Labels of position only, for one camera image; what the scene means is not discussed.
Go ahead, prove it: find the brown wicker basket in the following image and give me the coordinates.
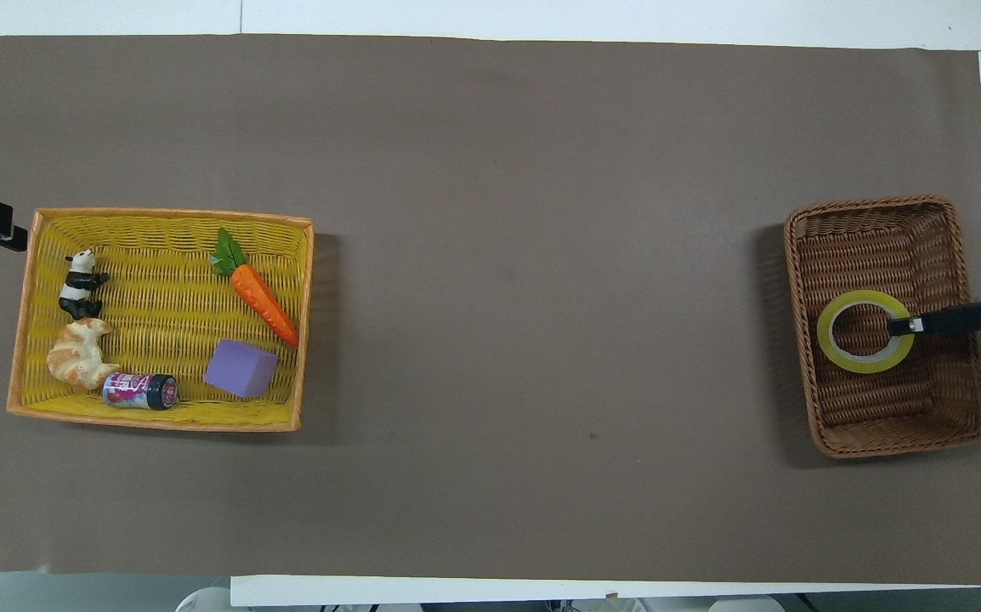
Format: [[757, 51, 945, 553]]
[[784, 195, 981, 460]]

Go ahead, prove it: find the toy carrot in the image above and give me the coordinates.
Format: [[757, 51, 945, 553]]
[[208, 227, 300, 349]]

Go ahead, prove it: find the small drink can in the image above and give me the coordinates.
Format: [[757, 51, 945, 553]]
[[102, 372, 179, 411]]

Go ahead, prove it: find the panda figurine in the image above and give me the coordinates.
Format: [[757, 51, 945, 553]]
[[59, 248, 111, 321]]

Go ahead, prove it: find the yellow wicker basket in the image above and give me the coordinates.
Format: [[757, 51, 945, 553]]
[[6, 207, 315, 433]]

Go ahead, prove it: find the toy croissant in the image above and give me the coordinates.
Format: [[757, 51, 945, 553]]
[[47, 318, 122, 391]]

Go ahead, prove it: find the purple cube block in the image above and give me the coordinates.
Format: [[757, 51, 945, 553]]
[[203, 339, 280, 400]]

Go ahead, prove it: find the yellow clear tape roll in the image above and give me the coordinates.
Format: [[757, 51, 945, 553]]
[[816, 290, 916, 374]]

